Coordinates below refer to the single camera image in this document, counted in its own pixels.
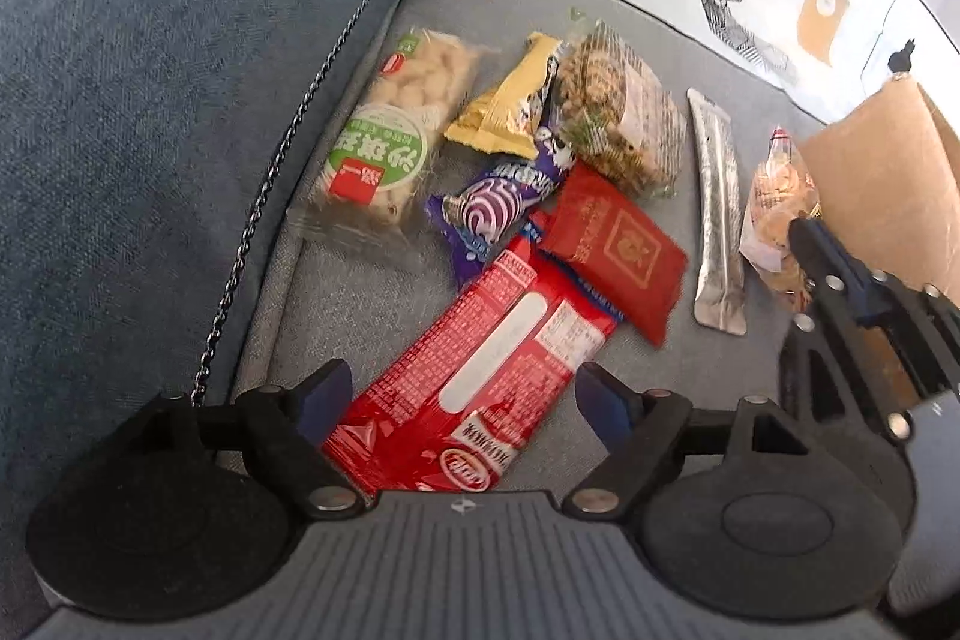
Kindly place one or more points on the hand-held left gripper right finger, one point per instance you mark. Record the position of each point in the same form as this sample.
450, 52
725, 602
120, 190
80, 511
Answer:
600, 400

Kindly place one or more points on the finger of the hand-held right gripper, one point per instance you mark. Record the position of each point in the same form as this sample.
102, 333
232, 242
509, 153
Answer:
829, 269
930, 317

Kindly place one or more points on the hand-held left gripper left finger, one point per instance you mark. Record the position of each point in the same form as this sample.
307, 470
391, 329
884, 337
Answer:
326, 389

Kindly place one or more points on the clear bag of biscuits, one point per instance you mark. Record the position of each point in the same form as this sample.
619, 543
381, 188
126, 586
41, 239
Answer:
769, 205

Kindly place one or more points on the cardboard box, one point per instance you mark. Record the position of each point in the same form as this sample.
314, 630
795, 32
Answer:
885, 175

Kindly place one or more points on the long red snack packet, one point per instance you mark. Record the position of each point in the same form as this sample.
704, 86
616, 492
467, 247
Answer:
465, 385

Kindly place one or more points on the yellow snack bar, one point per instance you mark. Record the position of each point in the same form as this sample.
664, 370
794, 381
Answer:
502, 100

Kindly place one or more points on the silver stick packet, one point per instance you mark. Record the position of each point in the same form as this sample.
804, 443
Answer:
716, 197

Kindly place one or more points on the small dark red packet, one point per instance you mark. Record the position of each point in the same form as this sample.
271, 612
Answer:
622, 250

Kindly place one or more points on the purple swirl candy packet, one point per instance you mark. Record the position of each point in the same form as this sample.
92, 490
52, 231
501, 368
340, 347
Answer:
487, 209

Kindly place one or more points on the green label puffed snack pack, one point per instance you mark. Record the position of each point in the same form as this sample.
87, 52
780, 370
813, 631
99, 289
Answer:
382, 138

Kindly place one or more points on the clear granola cracker pack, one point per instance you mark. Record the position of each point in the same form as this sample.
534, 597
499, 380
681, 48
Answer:
615, 108

